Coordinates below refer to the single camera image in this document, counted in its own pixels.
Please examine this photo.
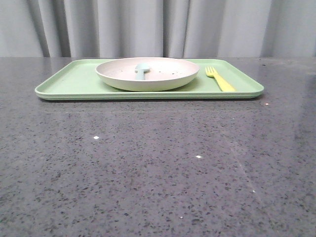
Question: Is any light green plastic tray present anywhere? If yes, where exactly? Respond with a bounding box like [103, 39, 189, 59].
[35, 59, 264, 101]

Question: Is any yellow plastic fork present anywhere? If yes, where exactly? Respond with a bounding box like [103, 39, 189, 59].
[205, 66, 236, 92]

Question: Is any grey pleated curtain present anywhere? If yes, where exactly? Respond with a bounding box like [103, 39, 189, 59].
[0, 0, 316, 58]

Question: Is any white round plate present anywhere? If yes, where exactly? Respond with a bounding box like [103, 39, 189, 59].
[95, 57, 199, 92]

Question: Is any light blue plastic spoon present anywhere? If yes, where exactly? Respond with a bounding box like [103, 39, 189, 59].
[135, 63, 150, 80]

